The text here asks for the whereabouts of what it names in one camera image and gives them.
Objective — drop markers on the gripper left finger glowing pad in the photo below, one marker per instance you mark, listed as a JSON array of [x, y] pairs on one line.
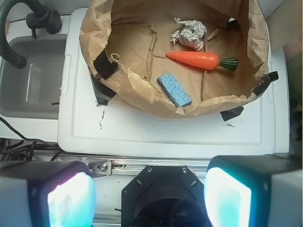
[[46, 194]]

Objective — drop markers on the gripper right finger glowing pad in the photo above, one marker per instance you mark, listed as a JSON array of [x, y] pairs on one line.
[[255, 191]]

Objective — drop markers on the orange plastic toy carrot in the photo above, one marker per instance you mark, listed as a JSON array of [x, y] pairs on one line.
[[204, 60]]

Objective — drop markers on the white plastic tray lid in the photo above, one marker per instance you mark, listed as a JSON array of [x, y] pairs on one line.
[[114, 129]]

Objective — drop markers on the black tape piece bottom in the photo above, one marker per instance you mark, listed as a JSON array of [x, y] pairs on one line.
[[232, 113]]

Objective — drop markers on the black tape piece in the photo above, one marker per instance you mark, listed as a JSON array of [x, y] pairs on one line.
[[103, 94], [232, 113], [264, 83]]

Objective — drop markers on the grey toy sink basin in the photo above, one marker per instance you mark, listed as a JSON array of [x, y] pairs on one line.
[[33, 91]]

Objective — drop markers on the blue sponge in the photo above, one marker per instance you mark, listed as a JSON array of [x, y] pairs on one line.
[[174, 90]]

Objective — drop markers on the black tape piece left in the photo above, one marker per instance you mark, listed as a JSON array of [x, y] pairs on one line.
[[103, 94]]

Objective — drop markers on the black tape piece right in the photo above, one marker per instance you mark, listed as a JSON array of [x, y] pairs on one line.
[[264, 83]]

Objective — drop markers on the brown paper bag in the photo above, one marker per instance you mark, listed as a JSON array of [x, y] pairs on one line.
[[124, 43]]

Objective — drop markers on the crumpled white paper ball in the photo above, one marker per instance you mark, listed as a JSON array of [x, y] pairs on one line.
[[191, 34]]

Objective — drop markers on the black toy faucet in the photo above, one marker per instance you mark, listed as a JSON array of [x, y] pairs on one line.
[[41, 17]]

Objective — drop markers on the aluminium rail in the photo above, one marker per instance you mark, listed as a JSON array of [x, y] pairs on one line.
[[107, 165]]

